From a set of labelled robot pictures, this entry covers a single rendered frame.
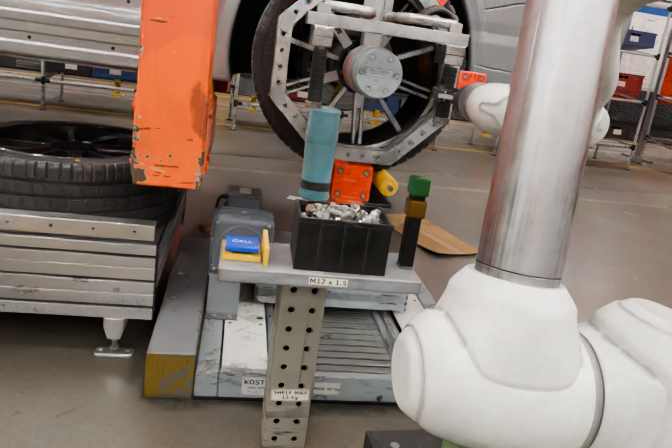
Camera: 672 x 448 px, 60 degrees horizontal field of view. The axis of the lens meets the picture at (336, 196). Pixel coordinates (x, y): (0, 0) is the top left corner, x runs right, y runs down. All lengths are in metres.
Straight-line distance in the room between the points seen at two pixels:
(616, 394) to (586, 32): 0.41
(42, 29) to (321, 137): 0.93
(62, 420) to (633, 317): 1.23
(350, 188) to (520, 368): 1.16
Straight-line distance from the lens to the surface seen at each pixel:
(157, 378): 1.58
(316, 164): 1.61
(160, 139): 1.46
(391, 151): 1.77
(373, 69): 1.58
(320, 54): 1.47
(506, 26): 2.12
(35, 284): 1.73
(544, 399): 0.72
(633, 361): 0.78
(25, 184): 1.76
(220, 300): 1.81
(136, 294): 1.68
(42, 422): 1.57
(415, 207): 1.28
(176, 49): 1.43
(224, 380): 1.58
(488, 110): 1.20
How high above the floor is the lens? 0.92
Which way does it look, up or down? 15 degrees down
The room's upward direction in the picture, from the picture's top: 8 degrees clockwise
